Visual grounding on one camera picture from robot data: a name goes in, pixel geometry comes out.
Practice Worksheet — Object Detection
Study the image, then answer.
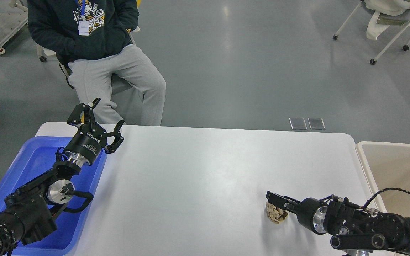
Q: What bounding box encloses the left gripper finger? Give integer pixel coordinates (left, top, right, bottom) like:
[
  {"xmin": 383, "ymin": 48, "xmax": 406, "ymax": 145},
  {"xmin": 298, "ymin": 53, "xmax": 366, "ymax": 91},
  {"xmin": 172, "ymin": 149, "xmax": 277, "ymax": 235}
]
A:
[
  {"xmin": 67, "ymin": 98, "xmax": 101, "ymax": 133},
  {"xmin": 104, "ymin": 120, "xmax": 124, "ymax": 154}
]

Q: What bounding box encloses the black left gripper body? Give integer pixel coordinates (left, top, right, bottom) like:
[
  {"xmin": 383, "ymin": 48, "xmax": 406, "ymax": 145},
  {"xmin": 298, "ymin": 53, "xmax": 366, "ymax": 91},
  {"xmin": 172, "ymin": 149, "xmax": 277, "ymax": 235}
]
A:
[{"xmin": 64, "ymin": 123, "xmax": 107, "ymax": 167}]

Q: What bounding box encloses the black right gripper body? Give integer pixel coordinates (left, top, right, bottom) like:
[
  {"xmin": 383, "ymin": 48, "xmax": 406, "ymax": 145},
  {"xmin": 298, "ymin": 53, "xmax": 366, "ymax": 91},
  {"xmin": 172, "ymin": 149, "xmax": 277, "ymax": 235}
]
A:
[{"xmin": 294, "ymin": 198, "xmax": 328, "ymax": 235}]

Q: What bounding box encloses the brown paper ball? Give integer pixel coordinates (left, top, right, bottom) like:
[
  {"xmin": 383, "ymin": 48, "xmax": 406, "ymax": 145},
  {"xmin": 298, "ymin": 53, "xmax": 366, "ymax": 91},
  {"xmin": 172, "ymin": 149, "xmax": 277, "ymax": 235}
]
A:
[{"xmin": 265, "ymin": 202, "xmax": 288, "ymax": 224}]

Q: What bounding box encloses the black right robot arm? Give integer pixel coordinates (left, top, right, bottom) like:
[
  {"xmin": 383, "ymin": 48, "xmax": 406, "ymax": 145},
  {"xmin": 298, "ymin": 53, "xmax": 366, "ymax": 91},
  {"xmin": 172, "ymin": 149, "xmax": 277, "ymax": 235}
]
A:
[{"xmin": 266, "ymin": 189, "xmax": 410, "ymax": 256}]

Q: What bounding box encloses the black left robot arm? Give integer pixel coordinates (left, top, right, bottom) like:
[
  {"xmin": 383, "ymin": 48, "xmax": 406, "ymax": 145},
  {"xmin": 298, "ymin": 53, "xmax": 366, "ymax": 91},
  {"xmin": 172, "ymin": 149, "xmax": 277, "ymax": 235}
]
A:
[{"xmin": 0, "ymin": 97, "xmax": 124, "ymax": 256}]

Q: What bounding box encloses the person's chair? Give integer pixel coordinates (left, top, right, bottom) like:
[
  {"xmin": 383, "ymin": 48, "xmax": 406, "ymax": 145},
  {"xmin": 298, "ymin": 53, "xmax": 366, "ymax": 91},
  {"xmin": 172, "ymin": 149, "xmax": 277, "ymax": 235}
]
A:
[{"xmin": 38, "ymin": 25, "xmax": 144, "ymax": 101}]

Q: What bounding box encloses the left floor outlet plate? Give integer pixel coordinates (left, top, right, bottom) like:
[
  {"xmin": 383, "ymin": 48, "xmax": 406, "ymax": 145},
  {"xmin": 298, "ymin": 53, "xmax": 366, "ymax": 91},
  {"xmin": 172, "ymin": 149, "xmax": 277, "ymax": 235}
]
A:
[{"xmin": 289, "ymin": 118, "xmax": 308, "ymax": 130}]

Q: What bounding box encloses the floor outlet plate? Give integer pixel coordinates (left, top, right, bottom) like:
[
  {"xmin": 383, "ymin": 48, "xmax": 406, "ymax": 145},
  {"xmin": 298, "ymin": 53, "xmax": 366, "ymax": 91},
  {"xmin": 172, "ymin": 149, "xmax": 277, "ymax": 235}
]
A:
[
  {"xmin": 308, "ymin": 118, "xmax": 326, "ymax": 130},
  {"xmin": 289, "ymin": 118, "xmax": 308, "ymax": 130}
]

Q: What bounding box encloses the seated person in black hoodie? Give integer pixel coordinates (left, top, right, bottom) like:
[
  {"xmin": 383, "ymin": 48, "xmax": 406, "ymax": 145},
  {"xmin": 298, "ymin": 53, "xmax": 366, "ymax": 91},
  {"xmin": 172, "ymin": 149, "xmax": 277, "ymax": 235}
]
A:
[{"xmin": 27, "ymin": 0, "xmax": 166, "ymax": 126}]

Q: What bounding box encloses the right floor outlet plate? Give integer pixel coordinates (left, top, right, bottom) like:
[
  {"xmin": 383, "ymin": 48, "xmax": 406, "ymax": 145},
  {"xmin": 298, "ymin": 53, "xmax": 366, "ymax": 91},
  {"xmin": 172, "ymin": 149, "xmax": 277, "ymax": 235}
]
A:
[{"xmin": 308, "ymin": 118, "xmax": 326, "ymax": 130}]

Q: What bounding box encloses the beige plastic bin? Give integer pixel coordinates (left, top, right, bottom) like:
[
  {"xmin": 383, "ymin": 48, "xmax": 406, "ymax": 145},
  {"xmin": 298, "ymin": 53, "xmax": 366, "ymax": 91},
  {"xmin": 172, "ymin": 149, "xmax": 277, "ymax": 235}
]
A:
[{"xmin": 355, "ymin": 141, "xmax": 410, "ymax": 217}]

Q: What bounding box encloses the white office chair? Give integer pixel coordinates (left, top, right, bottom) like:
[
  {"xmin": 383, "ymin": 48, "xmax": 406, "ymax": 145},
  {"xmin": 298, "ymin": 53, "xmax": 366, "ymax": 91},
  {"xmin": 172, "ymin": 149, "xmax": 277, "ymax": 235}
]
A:
[{"xmin": 332, "ymin": 0, "xmax": 410, "ymax": 65}]

